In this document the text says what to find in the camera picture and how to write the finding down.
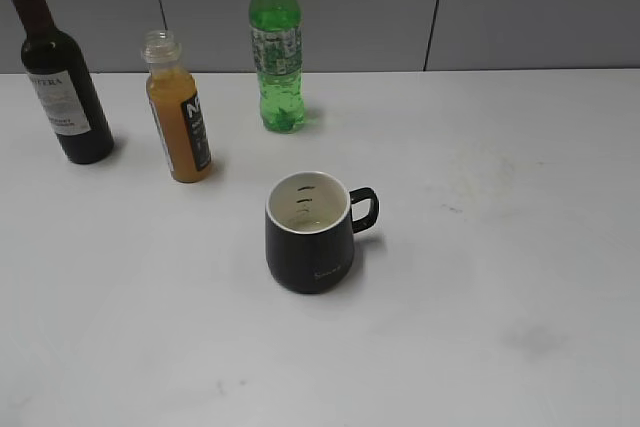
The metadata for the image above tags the dark red wine bottle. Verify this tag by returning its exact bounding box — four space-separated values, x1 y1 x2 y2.
12 0 114 164

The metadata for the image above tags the green plastic soda bottle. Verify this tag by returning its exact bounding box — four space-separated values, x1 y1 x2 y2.
249 0 305 133

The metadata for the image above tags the black ceramic mug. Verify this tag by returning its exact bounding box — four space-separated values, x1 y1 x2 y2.
265 171 380 294

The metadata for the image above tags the NFC orange juice bottle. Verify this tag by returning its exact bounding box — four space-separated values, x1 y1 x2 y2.
142 30 212 183

